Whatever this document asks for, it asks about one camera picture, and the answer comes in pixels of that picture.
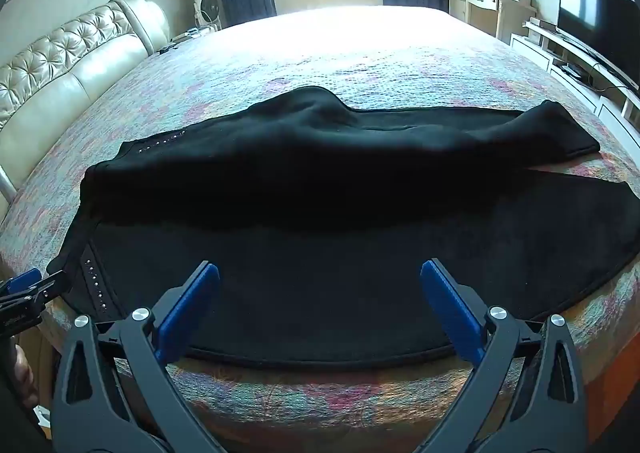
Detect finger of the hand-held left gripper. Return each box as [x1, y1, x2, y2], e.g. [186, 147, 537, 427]
[0, 268, 68, 295]
[0, 283, 63, 335]

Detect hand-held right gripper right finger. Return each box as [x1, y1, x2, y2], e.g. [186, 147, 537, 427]
[415, 258, 586, 453]

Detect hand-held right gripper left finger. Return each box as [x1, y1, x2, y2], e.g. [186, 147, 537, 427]
[51, 260, 226, 453]

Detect black pants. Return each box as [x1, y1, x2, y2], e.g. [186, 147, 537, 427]
[46, 86, 640, 370]

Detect person's left hand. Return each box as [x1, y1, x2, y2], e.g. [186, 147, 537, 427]
[12, 345, 39, 407]

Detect beige tufted leather headboard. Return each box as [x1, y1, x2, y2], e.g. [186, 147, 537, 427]
[0, 0, 171, 214]

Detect white television stand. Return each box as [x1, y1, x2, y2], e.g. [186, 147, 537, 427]
[510, 17, 640, 146]

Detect floral quilted bedspread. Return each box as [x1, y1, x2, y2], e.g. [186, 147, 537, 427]
[0, 6, 640, 453]

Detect bedside table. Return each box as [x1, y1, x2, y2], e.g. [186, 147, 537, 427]
[170, 26, 217, 48]

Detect white fan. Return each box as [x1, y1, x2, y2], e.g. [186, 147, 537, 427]
[192, 0, 221, 31]

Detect cream dressing table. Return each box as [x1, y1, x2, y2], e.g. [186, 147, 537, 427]
[446, 0, 538, 46]

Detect black flat television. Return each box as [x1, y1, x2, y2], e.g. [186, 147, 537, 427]
[557, 0, 640, 94]

